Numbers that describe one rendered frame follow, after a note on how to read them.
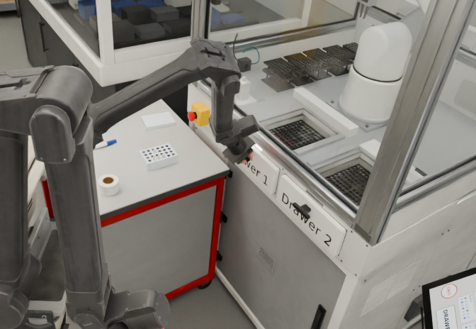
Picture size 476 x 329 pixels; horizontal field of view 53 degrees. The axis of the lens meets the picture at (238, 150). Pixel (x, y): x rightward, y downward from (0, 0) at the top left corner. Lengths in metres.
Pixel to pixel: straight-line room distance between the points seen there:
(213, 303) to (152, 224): 0.66
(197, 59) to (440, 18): 0.50
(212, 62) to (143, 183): 0.82
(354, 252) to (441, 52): 0.65
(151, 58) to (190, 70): 1.25
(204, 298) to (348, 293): 0.96
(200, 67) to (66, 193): 0.46
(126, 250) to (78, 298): 1.06
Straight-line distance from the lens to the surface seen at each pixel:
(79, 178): 0.63
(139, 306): 0.84
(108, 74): 2.21
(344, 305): 1.62
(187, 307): 2.32
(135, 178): 1.77
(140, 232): 1.82
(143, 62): 2.25
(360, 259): 1.45
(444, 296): 1.28
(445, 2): 1.07
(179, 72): 1.03
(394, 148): 1.21
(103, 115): 1.11
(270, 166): 1.59
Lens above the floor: 1.91
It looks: 37 degrees down
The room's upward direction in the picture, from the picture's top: 7 degrees clockwise
